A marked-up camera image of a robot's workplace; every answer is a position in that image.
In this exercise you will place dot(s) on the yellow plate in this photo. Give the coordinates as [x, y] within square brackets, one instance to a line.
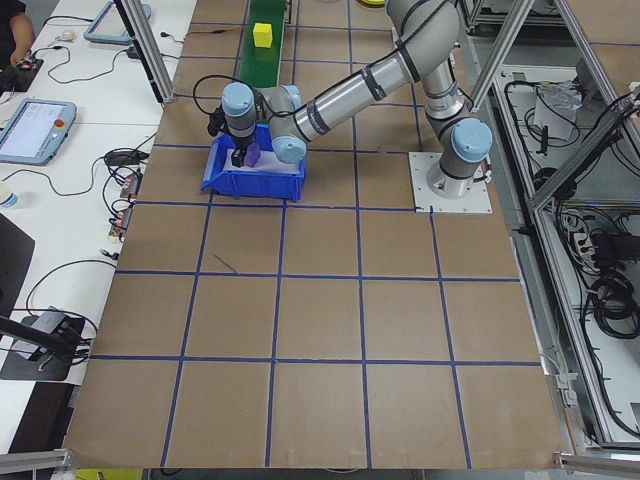
[371, 2]

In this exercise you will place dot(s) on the blue plastic storage bin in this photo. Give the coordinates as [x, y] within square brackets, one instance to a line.
[250, 187]

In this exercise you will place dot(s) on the person's black shirt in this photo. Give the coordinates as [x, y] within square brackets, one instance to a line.
[7, 10]

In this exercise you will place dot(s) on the person's bare forearm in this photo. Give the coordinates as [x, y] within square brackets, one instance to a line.
[24, 35]

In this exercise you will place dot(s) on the beige computer mouse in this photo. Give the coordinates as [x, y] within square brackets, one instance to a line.
[65, 35]

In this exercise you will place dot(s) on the white paper cup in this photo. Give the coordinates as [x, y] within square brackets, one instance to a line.
[10, 197]

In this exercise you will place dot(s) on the white foam pad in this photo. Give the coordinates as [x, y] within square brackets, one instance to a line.
[280, 167]

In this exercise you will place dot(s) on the V-shaped metal bar frame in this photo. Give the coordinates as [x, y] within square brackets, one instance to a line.
[580, 155]

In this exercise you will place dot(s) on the person's bare hand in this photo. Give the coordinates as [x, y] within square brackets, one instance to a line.
[16, 58]

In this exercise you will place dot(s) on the aluminium profile post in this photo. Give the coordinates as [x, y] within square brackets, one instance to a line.
[147, 55]

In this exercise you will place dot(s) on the purple foam block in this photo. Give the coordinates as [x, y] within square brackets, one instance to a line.
[255, 156]

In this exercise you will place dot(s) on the gray electronics box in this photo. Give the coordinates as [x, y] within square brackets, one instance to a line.
[50, 320]

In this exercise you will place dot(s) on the green conveyor belt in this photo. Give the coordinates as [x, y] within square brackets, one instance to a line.
[260, 65]

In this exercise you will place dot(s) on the black angular panel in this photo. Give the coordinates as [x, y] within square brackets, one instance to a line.
[12, 260]

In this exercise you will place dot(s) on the light blue teach pendant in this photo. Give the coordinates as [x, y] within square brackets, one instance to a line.
[35, 132]
[117, 22]

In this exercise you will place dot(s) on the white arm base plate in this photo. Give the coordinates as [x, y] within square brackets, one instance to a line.
[425, 200]

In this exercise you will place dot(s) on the black power adapter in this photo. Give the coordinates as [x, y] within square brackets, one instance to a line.
[135, 53]
[125, 157]

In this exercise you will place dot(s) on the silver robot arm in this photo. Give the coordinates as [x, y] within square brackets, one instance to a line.
[350, 100]

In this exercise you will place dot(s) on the yellow foam block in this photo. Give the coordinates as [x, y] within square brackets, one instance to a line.
[262, 36]

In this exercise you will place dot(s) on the white power strip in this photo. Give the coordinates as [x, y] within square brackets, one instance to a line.
[580, 240]

